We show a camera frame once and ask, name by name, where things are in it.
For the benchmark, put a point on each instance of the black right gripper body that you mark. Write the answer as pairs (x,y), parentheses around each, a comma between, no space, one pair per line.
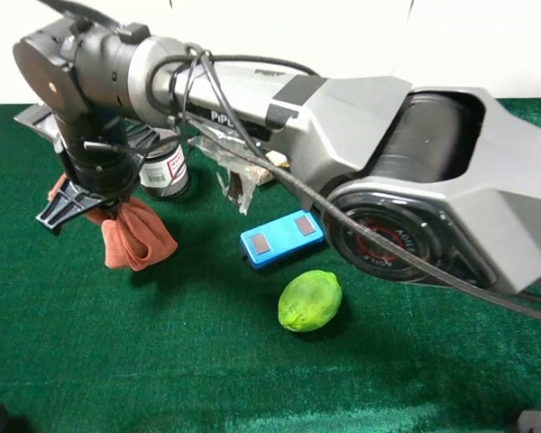
(72,198)

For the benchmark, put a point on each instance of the orange-brown cloth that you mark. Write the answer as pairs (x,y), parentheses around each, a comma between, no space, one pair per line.
(136,238)

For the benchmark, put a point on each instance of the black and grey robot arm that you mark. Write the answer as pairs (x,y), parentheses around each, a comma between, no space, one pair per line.
(423,185)

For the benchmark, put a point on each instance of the black mesh pen cup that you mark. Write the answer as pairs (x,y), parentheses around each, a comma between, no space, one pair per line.
(164,175)

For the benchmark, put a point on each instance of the blue box with magnets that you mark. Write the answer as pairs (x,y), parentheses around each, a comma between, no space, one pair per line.
(282,237)

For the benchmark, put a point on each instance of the green felt table cover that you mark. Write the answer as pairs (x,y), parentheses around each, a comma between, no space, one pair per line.
(194,344)

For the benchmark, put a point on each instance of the green lime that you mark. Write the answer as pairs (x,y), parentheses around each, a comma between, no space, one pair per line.
(309,301)

